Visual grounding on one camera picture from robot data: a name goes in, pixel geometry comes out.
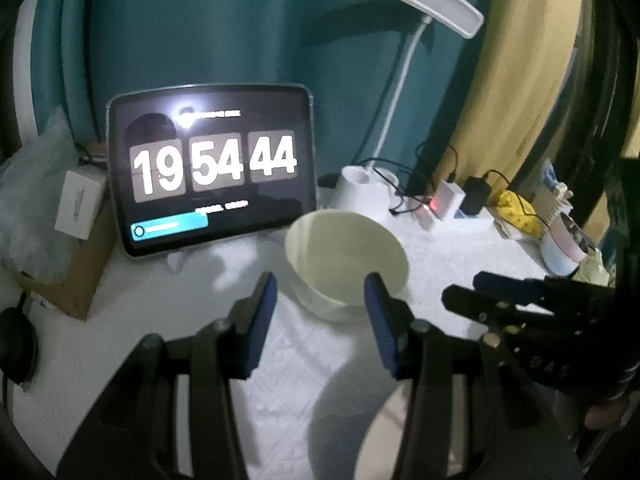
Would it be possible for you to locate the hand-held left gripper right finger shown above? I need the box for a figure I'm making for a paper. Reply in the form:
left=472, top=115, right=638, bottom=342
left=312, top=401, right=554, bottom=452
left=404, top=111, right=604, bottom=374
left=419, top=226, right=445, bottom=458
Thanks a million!
left=364, top=272, right=583, bottom=480

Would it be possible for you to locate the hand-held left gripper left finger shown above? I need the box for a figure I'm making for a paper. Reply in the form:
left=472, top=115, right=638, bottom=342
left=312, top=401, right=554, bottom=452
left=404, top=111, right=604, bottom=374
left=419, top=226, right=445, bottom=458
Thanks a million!
left=57, top=272, right=278, bottom=480

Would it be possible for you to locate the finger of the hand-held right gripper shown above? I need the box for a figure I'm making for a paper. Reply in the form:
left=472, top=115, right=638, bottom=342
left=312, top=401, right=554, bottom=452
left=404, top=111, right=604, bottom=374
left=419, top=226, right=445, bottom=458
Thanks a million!
left=442, top=284, right=531, bottom=331
left=474, top=270, right=553, bottom=306

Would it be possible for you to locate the cream bowl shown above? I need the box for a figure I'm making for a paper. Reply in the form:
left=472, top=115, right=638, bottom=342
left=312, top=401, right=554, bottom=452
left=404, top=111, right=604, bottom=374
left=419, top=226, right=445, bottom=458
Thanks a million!
left=285, top=210, right=410, bottom=322

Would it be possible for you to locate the person's right hand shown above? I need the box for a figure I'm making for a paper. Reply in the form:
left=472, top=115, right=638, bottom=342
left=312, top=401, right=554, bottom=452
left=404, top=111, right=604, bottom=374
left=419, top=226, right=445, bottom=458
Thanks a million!
left=585, top=400, right=626, bottom=430

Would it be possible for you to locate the light blue bowl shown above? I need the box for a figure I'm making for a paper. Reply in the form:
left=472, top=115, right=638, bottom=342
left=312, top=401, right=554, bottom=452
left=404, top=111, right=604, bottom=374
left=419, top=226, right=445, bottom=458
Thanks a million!
left=542, top=245, right=583, bottom=277

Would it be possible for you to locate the yellow cloth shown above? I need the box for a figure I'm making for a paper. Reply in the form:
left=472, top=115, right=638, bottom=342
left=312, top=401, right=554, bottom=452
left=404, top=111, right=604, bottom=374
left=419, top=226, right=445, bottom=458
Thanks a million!
left=496, top=190, right=546, bottom=236

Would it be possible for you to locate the pink steel-lined bowl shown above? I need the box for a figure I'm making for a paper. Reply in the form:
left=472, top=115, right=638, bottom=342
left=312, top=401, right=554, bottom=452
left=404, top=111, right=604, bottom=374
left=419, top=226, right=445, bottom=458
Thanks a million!
left=540, top=212, right=591, bottom=263

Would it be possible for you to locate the pale yellow plastic bag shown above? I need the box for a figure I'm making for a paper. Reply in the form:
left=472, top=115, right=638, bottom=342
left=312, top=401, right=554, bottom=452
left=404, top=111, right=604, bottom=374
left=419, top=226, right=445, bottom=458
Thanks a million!
left=575, top=250, right=618, bottom=286

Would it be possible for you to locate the white textured tablecloth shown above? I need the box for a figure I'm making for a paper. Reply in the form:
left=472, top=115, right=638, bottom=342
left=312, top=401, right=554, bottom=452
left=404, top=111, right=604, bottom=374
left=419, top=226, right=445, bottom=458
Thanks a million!
left=0, top=195, right=616, bottom=480

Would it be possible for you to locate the white slotted basket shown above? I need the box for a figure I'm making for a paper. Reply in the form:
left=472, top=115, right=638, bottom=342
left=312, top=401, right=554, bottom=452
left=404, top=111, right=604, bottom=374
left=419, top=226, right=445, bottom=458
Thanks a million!
left=532, top=180, right=573, bottom=223

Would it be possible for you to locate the black charger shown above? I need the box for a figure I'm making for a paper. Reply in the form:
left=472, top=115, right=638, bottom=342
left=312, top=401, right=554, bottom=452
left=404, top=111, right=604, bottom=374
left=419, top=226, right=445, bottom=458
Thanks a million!
left=459, top=177, right=493, bottom=216

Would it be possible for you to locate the white power strip with chargers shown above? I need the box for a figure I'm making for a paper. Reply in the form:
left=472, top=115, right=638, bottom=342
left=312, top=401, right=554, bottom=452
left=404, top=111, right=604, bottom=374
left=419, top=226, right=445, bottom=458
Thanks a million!
left=419, top=182, right=466, bottom=231

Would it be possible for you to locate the white plate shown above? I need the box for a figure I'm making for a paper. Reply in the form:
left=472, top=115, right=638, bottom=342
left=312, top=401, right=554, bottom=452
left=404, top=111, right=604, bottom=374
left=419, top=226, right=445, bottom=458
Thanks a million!
left=354, top=382, right=483, bottom=480

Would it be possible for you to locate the tablet with clock display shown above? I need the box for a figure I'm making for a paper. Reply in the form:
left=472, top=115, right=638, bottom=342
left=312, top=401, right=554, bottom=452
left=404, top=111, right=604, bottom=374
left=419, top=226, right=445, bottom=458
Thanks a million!
left=106, top=84, right=318, bottom=258

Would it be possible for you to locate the cardboard box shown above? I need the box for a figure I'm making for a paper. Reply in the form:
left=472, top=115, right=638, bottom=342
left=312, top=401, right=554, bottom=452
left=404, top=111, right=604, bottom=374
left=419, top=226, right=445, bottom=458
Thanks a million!
left=12, top=200, right=118, bottom=321

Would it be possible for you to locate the yellow curtain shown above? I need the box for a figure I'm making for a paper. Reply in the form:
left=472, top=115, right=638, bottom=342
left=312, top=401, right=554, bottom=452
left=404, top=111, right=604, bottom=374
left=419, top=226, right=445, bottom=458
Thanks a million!
left=435, top=0, right=601, bottom=211

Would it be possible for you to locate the small white box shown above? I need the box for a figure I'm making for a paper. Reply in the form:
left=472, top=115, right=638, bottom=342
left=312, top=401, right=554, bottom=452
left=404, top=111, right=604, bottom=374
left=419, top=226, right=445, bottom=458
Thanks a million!
left=54, top=170, right=108, bottom=241

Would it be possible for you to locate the black round device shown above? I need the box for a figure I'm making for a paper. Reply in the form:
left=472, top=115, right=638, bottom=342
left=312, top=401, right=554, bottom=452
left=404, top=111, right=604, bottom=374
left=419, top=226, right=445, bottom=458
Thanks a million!
left=0, top=307, right=40, bottom=386

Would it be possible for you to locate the clear plastic bag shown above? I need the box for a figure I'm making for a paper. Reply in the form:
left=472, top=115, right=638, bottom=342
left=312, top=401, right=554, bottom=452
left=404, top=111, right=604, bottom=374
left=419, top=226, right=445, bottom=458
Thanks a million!
left=0, top=110, right=83, bottom=281

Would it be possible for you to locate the teal curtain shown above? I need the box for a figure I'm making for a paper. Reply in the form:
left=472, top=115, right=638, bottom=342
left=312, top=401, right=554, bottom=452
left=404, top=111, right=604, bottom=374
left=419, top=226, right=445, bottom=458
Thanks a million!
left=30, top=0, right=481, bottom=201

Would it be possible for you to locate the black charger cable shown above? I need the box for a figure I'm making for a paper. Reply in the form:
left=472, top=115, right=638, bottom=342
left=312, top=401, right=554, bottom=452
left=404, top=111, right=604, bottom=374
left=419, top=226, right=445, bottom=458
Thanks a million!
left=470, top=169, right=546, bottom=223

